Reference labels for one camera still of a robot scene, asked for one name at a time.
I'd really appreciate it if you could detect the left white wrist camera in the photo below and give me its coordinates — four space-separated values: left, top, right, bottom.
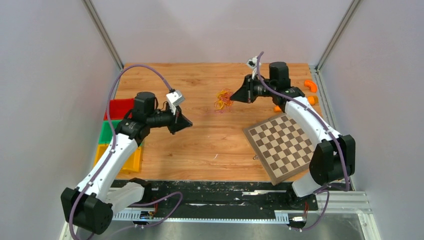
165 90 186 115

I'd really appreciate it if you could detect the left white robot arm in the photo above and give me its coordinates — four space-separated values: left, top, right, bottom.
60 89 193 235

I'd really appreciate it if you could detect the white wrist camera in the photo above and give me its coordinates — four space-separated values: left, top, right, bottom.
165 90 186 115
246 56 258 70

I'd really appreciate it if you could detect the green plastic bin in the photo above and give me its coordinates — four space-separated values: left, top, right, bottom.
97 120 145 147

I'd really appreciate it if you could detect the wooden chessboard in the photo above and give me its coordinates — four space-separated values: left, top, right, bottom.
243 113 315 185

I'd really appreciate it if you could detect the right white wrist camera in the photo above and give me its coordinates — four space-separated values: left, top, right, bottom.
246 56 258 70

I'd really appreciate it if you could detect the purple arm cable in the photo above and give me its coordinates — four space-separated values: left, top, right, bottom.
255 51 351 232
68 64 184 240

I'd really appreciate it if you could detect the orange plastic carrot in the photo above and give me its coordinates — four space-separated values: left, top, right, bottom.
273 95 319 113

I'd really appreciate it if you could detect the yellow plastic bin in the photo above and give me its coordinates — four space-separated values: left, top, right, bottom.
93 144 144 174

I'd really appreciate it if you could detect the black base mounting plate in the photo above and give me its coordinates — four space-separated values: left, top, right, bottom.
112 179 320 221

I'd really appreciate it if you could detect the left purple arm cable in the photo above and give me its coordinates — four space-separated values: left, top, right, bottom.
68 64 184 240

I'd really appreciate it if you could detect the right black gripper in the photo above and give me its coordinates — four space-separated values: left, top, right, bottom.
229 74 275 104

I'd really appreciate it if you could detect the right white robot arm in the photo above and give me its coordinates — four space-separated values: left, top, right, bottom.
230 57 356 209

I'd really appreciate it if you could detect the red plastic bin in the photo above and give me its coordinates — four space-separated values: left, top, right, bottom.
109 98 134 120

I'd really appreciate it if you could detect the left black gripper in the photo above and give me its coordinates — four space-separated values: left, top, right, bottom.
146 103 193 135

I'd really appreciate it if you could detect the orange curved pipe piece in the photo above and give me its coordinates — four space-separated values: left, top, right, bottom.
303 79 318 93

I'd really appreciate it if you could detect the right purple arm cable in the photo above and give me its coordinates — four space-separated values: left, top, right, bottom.
255 51 351 232

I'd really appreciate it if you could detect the orange purple cable bundle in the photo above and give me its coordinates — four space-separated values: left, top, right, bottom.
213 88 234 114

